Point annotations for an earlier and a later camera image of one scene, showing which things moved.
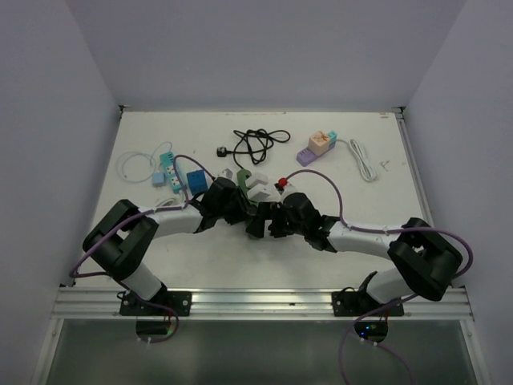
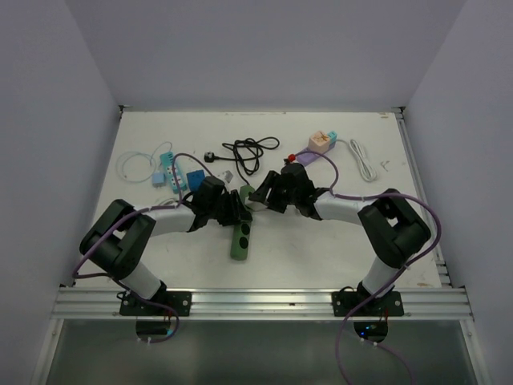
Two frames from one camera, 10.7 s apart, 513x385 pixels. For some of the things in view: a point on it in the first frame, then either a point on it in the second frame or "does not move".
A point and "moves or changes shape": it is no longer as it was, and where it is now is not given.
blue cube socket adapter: (197, 181) does not move
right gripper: (267, 211) to (260, 195)
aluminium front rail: (76, 303) does not move
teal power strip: (167, 159) does not move
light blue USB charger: (159, 180) does not move
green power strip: (243, 175) moves or changes shape
